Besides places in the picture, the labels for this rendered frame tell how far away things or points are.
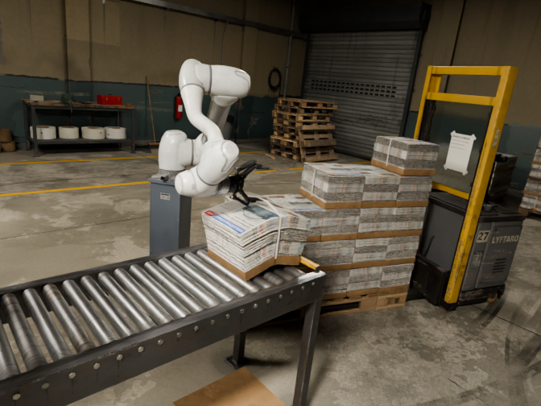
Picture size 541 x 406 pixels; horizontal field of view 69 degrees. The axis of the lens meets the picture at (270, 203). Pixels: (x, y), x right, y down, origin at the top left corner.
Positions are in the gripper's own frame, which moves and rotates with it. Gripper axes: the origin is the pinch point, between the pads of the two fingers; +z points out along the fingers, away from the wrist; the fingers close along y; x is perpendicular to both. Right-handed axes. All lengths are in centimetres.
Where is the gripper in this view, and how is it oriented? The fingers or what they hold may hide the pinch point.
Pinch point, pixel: (262, 183)
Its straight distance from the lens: 173.4
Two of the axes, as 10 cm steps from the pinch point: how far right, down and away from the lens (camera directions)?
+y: -1.8, 9.5, 2.5
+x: 6.5, 3.0, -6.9
